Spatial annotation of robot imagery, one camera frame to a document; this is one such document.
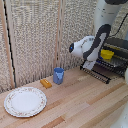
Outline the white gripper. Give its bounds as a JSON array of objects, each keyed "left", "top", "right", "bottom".
[{"left": 81, "top": 59, "right": 98, "bottom": 71}]

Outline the yellow plastic bowl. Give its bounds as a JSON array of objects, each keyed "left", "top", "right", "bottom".
[{"left": 100, "top": 49, "right": 115, "bottom": 61}]

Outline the white plate with patterned rim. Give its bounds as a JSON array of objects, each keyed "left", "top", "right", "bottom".
[{"left": 3, "top": 86, "right": 48, "bottom": 118}]

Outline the ridged metal drain tray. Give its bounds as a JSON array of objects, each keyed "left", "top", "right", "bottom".
[{"left": 96, "top": 54, "right": 128, "bottom": 73}]

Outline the blue plastic cup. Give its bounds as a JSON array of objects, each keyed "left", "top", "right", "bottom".
[{"left": 53, "top": 67, "right": 65, "bottom": 85}]

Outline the orange rectangular block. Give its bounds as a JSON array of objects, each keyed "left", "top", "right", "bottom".
[{"left": 39, "top": 78, "right": 53, "bottom": 89}]

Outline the black wire dish rack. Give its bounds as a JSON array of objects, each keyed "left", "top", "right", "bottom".
[{"left": 79, "top": 37, "right": 128, "bottom": 85}]

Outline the wooden screen post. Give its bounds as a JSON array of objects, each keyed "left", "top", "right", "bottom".
[
  {"left": 54, "top": 0, "right": 66, "bottom": 72},
  {"left": 0, "top": 0, "right": 16, "bottom": 90}
]

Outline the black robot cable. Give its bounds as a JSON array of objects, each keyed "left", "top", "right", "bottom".
[{"left": 110, "top": 20, "right": 128, "bottom": 38}]

